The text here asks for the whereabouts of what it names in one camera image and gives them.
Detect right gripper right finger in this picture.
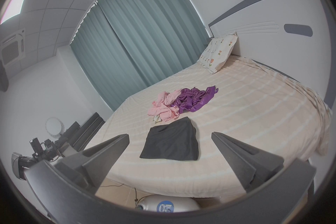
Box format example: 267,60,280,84
211,132,285,190

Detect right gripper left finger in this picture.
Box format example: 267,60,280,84
54,134,130,193

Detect black T-shirt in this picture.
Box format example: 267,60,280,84
140,117,199,161

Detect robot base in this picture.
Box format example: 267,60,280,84
135,195,201,213

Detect bed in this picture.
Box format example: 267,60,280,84
84,0,333,198

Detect black chest of drawers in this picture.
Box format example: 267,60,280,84
71,112,105,151

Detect purple satin garment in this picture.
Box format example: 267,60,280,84
171,86,219,113

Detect pink garment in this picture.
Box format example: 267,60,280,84
148,89,183,121

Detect white printed pillow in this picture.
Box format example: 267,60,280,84
197,32,238,74

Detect white ceiling air conditioner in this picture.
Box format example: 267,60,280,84
0,29,27,67

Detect ceiling light panel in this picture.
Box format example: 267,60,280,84
0,0,30,24

